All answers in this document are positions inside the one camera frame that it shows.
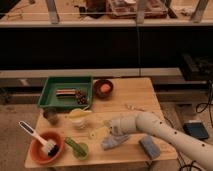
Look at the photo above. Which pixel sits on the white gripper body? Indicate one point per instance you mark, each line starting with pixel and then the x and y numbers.
pixel 122 125

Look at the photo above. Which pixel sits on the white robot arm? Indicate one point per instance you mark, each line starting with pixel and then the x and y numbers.
pixel 150 123

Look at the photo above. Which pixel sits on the white cup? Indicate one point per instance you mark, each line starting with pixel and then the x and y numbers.
pixel 79 123

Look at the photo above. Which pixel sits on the small metal cup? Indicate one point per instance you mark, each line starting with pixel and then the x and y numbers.
pixel 50 114

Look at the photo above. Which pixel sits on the metal fork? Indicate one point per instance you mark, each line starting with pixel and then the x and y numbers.
pixel 132 107

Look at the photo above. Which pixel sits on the blue sponge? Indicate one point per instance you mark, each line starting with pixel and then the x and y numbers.
pixel 150 148

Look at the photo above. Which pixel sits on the blue grey cloth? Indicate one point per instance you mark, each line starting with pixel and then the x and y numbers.
pixel 111 142

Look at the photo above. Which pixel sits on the dark red bowl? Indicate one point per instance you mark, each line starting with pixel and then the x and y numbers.
pixel 97 86

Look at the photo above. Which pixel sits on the orange egg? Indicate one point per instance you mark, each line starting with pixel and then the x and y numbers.
pixel 105 88

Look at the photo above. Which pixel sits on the wooden table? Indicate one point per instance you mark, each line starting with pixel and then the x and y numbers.
pixel 136 91

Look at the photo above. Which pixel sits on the blue foot pedal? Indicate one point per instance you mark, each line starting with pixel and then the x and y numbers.
pixel 196 130

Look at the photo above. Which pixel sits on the dark grapes bunch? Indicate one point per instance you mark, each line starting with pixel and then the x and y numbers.
pixel 81 97

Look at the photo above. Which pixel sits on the yellow banana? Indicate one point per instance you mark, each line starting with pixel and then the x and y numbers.
pixel 78 113

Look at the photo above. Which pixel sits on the striped bar in tray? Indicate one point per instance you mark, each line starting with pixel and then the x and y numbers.
pixel 62 93

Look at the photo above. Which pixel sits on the green plastic tray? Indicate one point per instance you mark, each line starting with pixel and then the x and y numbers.
pixel 48 96

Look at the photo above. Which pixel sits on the white dish brush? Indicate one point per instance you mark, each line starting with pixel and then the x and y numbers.
pixel 49 147

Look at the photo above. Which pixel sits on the orange plastic bowl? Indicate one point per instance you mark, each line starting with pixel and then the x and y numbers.
pixel 36 153

